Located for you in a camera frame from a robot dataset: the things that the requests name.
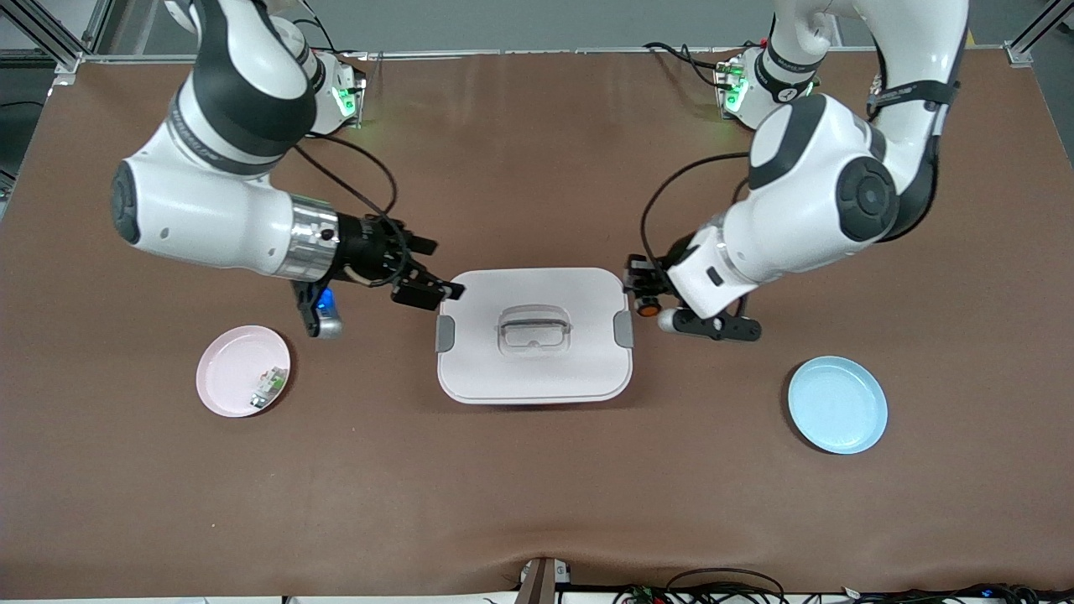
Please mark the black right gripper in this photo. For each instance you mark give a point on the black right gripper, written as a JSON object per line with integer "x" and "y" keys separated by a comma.
{"x": 362, "y": 248}

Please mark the aluminium frame post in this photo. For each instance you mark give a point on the aluminium frame post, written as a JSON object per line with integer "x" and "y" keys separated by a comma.
{"x": 1028, "y": 42}
{"x": 59, "y": 42}

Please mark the light blue round plate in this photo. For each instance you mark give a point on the light blue round plate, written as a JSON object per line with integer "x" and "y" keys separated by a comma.
{"x": 837, "y": 405}

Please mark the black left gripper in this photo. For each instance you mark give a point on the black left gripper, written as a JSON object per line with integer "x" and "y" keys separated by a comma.
{"x": 663, "y": 270}

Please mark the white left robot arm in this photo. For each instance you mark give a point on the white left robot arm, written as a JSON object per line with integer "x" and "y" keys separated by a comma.
{"x": 805, "y": 218}

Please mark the pale pink round plate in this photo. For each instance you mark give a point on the pale pink round plate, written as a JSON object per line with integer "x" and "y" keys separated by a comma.
{"x": 231, "y": 369}

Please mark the white lidded storage box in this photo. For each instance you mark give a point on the white lidded storage box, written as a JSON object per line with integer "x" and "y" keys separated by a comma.
{"x": 537, "y": 377}

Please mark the green push button switch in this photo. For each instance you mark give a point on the green push button switch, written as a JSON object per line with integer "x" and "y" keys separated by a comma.
{"x": 268, "y": 387}

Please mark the brown table mat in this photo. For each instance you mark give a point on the brown table mat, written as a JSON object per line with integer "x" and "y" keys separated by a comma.
{"x": 537, "y": 503}

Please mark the orange push button switch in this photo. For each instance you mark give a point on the orange push button switch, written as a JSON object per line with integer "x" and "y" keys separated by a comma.
{"x": 647, "y": 307}

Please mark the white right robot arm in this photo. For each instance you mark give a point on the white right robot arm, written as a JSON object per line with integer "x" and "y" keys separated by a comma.
{"x": 201, "y": 218}

